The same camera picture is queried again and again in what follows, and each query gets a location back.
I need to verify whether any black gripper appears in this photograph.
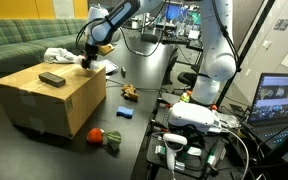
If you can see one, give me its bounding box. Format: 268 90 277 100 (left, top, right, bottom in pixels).
81 43 99 69

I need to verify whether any white plush toy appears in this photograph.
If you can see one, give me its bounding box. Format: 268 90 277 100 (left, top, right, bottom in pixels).
87 60 99 70

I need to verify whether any white towel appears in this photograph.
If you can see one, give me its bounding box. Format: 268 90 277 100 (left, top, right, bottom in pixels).
44 48 85 64

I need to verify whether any dark grey rectangular block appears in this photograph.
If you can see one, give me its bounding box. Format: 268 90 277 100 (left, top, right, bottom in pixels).
38 72 66 87

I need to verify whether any brown plush moose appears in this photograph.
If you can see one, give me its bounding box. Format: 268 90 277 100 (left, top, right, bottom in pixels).
121 84 139 102

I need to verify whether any blue sponge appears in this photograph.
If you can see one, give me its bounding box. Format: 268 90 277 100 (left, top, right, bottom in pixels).
116 106 134 119

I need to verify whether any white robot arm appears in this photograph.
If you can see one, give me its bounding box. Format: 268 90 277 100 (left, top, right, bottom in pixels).
81 0 238 105

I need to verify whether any brown cardboard box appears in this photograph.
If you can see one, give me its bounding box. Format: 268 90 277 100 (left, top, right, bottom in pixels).
0 63 106 138

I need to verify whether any white tablet on table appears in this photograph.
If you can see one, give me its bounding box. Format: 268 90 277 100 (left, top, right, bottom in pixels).
99 59 118 73

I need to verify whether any small dark marker block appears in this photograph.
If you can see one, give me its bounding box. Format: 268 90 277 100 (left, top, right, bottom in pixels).
121 67 126 77

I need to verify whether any red radish plush toy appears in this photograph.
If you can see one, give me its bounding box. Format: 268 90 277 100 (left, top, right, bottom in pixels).
86 128 122 151

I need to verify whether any green plaid sofa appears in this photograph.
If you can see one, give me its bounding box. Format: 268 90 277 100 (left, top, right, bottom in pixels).
0 19 86 78

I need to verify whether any white VR controller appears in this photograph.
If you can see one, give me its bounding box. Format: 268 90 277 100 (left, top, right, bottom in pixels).
163 133 187 171

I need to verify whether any white VR headset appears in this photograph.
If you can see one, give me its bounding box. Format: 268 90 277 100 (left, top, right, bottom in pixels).
167 102 221 133

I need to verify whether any open laptop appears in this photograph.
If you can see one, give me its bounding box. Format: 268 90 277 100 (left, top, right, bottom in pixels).
242 72 288 168

